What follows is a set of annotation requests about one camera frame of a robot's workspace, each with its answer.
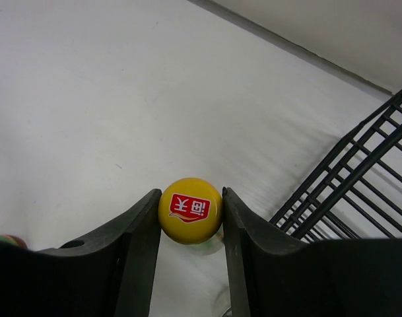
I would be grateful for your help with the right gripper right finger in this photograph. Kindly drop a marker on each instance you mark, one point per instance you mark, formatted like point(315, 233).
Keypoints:
point(273, 274)

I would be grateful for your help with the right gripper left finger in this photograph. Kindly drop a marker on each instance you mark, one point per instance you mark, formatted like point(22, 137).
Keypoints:
point(108, 271)

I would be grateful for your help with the yellow cap chili sauce bottle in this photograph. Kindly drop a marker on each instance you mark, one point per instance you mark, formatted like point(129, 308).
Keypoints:
point(190, 213)

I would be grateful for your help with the green label sauce bottle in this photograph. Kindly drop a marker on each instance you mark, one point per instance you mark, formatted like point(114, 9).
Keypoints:
point(6, 239)

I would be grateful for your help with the black wire rack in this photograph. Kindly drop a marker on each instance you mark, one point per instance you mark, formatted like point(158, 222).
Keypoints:
point(356, 190)

